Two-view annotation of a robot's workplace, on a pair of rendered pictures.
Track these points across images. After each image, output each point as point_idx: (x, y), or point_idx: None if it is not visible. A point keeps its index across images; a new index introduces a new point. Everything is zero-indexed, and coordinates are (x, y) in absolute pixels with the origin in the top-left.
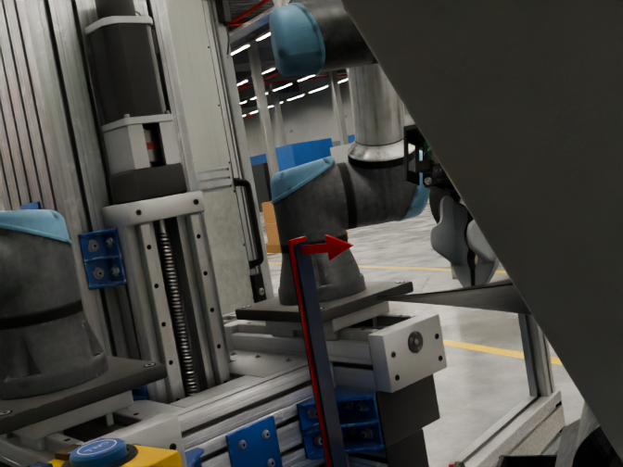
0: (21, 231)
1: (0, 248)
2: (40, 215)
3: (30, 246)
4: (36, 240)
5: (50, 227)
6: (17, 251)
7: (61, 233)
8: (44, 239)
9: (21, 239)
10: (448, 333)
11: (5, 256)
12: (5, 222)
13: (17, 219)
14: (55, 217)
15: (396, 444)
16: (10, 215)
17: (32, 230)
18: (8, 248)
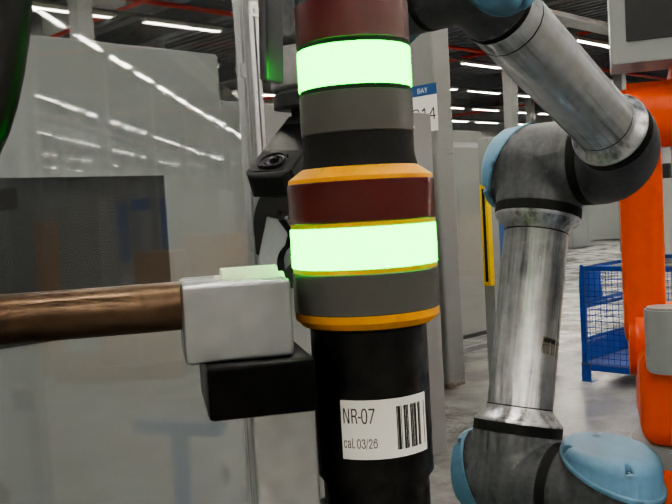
0: (581, 480)
1: (562, 488)
2: (604, 469)
3: (587, 498)
4: (594, 494)
5: (614, 485)
6: (575, 498)
7: (631, 494)
8: (604, 496)
9: (581, 487)
10: None
11: (563, 497)
12: (571, 464)
13: (580, 465)
14: (628, 474)
15: None
16: (576, 459)
17: (591, 483)
18: (569, 491)
